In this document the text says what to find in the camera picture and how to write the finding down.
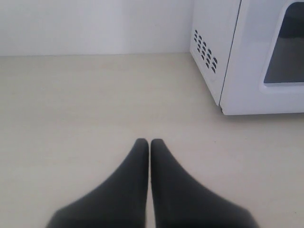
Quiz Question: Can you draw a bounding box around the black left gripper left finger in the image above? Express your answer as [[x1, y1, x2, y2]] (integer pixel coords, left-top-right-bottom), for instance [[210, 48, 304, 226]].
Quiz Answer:
[[47, 138, 148, 228]]

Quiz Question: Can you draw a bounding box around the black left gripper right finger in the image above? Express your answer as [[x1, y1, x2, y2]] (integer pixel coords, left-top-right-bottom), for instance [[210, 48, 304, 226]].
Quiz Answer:
[[150, 139, 257, 228]]

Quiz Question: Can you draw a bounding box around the white microwave door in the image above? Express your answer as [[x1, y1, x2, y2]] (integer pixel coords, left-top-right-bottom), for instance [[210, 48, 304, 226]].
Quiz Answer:
[[220, 0, 304, 115]]

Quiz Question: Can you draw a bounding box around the white microwave oven body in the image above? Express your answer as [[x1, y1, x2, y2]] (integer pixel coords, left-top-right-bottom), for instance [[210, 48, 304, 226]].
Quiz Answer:
[[190, 0, 242, 105]]

